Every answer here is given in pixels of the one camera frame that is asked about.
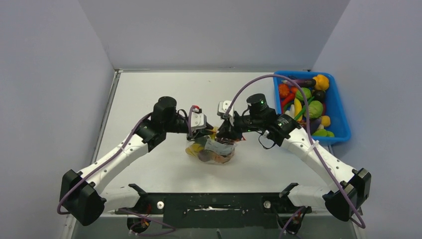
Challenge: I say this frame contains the toy yellow mango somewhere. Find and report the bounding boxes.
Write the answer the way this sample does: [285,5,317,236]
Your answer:
[185,143,204,158]

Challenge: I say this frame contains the toy dark avocado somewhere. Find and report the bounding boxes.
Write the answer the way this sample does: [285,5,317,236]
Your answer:
[312,90,326,102]

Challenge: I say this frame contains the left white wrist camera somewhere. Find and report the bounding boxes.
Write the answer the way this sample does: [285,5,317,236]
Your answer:
[190,107,207,131]

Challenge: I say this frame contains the toy yellow banana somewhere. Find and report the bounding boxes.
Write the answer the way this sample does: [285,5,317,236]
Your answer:
[294,98,303,121]

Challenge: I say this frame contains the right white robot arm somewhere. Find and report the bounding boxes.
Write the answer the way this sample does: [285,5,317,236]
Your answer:
[216,94,372,222]

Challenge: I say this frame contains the clear zip top bag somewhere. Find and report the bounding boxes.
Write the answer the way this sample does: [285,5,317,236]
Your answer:
[186,127,246,164]

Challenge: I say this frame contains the blue plastic bin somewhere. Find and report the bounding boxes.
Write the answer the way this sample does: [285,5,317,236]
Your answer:
[273,71,351,145]

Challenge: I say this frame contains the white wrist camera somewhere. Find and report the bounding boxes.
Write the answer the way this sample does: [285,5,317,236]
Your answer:
[190,107,207,131]
[217,101,234,126]

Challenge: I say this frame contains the toy orange bell pepper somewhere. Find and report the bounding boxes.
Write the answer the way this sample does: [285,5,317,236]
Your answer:
[313,74,329,91]

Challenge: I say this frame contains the toy green custard apple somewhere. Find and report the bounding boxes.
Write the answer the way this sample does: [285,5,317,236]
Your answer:
[295,88,312,102]

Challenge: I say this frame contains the toy small yellow fruit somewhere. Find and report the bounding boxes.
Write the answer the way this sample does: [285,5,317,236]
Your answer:
[321,116,331,127]

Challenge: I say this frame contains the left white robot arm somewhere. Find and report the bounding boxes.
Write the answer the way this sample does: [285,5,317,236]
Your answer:
[57,96,188,226]

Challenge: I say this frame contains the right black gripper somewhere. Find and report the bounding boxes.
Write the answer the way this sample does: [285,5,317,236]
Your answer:
[216,112,263,141]

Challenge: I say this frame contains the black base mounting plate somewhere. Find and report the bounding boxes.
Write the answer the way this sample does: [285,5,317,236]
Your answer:
[118,186,312,234]

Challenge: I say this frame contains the toy red chili pepper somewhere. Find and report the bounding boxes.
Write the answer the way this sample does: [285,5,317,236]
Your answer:
[281,93,296,108]

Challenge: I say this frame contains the toy light green cabbage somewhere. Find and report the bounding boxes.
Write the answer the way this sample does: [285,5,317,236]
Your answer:
[304,101,324,119]

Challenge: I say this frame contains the toy dark passion fruit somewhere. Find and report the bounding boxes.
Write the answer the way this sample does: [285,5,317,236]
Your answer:
[197,150,216,164]

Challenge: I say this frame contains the purple cable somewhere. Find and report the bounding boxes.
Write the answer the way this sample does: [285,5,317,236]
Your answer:
[224,74,367,239]
[56,105,199,216]

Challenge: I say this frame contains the toy green lime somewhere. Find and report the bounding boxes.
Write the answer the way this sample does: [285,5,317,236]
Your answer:
[312,129,335,137]

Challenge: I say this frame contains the toy purple eggplant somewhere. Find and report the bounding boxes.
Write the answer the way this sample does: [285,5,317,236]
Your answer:
[282,79,317,88]

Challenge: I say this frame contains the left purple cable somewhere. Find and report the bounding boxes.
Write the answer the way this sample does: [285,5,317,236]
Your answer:
[56,105,199,216]

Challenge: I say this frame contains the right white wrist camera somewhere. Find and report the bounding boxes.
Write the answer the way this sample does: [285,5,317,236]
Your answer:
[217,101,234,126]

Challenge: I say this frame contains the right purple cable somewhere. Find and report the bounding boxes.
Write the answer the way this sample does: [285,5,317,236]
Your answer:
[224,74,367,239]

